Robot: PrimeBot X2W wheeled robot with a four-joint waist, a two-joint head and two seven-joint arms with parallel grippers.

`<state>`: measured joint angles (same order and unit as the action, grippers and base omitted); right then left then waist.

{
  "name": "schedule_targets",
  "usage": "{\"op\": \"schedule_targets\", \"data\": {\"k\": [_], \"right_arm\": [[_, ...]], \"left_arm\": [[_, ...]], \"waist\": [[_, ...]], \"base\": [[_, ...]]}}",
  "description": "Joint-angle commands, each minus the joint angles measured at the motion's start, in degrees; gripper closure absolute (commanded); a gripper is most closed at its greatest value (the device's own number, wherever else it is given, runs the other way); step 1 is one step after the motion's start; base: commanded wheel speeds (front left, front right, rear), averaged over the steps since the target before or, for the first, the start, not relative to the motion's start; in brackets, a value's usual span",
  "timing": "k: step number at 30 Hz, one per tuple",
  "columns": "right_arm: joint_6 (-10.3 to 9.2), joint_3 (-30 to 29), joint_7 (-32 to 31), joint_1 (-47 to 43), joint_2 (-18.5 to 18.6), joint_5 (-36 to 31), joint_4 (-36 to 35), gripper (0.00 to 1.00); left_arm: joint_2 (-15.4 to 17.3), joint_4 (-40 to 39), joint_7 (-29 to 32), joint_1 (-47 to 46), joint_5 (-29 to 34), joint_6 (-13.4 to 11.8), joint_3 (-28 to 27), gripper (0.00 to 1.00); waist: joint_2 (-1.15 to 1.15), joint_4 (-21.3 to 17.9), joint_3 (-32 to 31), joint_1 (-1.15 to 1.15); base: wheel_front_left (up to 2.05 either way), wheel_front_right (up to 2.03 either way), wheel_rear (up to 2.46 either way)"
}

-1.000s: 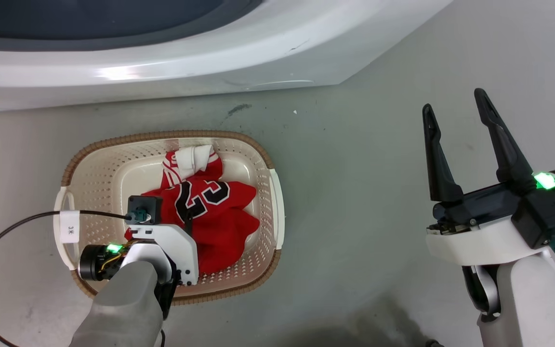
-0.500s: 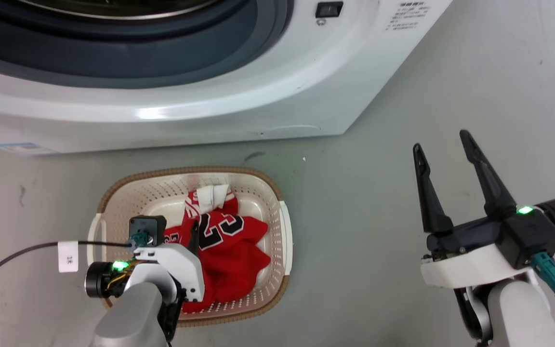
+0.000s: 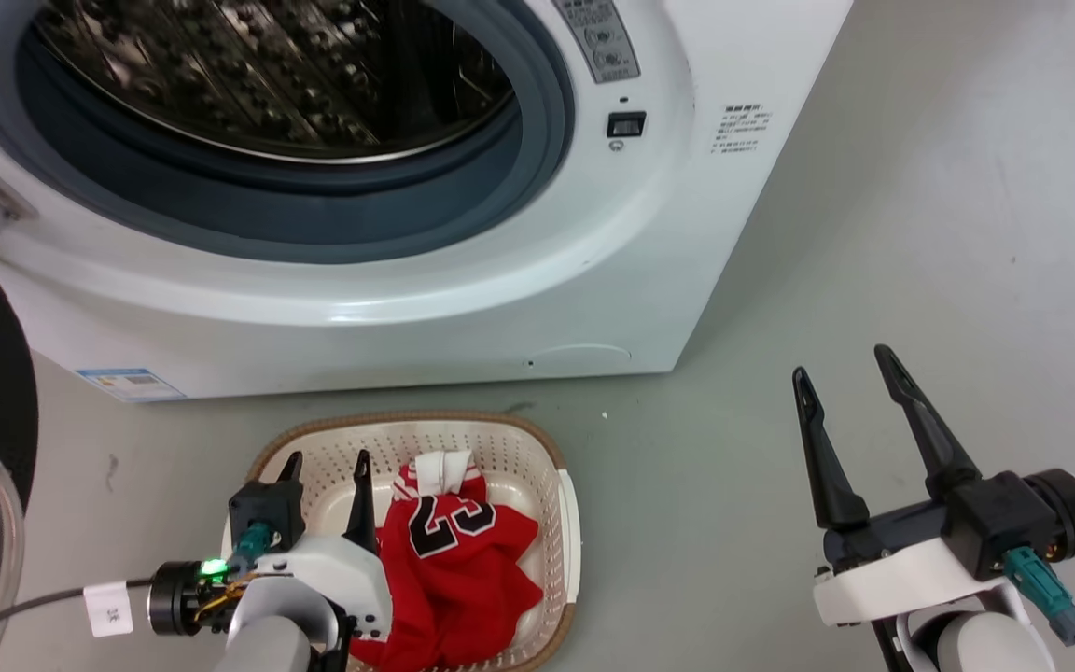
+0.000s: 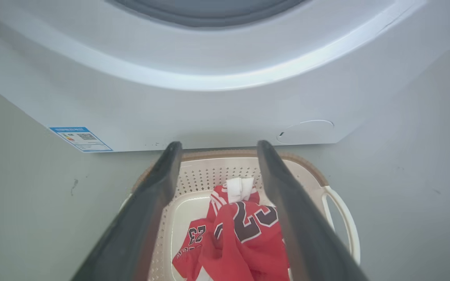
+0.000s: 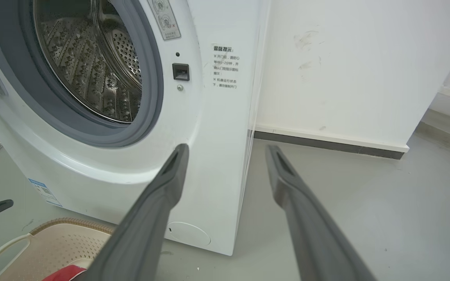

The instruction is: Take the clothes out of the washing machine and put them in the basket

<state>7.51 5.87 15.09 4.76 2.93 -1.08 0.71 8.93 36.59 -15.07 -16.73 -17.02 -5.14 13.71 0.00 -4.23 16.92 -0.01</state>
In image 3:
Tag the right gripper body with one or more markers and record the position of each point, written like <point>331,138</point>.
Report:
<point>892,579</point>

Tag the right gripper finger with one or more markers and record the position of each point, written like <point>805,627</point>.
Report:
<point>929,429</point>
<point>827,467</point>

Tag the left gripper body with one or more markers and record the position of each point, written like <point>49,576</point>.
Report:
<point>342,583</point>

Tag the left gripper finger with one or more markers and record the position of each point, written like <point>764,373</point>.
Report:
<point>293,469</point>
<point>363,509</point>

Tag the red basketball jersey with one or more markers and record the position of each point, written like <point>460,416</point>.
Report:
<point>463,579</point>

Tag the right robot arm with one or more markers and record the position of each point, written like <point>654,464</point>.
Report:
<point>967,649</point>

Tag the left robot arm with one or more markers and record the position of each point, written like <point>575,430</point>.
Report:
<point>262,649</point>

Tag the cream perforated laundry basket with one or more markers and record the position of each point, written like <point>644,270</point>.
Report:
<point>519,448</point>

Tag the stainless steel washing machine drum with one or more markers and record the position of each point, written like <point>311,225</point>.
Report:
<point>267,75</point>

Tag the blue energy label sticker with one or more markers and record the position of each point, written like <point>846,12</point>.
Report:
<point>132,384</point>

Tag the grey rubber door seal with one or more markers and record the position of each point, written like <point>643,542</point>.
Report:
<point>314,216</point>

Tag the white front-load washing machine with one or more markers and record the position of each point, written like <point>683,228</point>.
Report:
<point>593,243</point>

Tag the grey warning sticker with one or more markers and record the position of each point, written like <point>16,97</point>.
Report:
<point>598,37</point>

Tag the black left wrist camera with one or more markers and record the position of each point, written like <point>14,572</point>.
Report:
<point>267,504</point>

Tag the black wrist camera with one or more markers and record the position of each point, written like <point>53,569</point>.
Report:
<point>995,523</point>
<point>267,504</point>

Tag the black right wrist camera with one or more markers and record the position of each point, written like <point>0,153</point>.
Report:
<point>995,523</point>

